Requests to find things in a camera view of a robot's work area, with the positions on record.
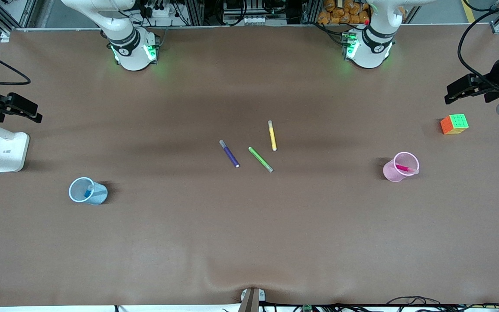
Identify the pink plastic cup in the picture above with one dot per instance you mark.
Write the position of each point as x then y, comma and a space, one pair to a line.
392, 173

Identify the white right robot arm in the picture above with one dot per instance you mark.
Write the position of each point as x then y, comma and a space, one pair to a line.
124, 34

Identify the orange snack bag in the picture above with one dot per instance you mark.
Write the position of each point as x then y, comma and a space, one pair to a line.
340, 13

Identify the purple marker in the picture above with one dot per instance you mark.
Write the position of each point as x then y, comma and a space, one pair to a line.
230, 155

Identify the pink marker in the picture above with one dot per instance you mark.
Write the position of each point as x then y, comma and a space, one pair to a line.
403, 167

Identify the white terminal strip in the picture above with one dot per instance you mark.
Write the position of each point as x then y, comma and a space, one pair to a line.
256, 20

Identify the colourful puzzle cube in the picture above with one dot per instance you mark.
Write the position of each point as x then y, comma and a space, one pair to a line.
457, 123

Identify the yellow marker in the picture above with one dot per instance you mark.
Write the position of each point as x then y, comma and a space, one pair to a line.
272, 136

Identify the black electronics rack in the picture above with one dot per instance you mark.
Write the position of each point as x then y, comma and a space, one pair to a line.
232, 8

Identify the green circuit board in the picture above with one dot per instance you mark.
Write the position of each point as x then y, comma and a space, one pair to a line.
307, 308

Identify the green marker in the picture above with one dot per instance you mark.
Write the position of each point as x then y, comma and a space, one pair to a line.
259, 158

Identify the white power strip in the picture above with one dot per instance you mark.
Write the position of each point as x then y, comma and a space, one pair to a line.
163, 13

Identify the light blue plastic cup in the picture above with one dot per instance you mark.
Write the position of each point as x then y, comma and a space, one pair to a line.
100, 197

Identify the blue marker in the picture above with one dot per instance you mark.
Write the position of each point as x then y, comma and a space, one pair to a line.
88, 193

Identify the grey aluminium frame rail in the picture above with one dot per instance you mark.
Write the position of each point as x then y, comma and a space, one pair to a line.
2, 15

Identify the white lamp stand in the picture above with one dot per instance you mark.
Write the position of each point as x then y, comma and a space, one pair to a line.
9, 151

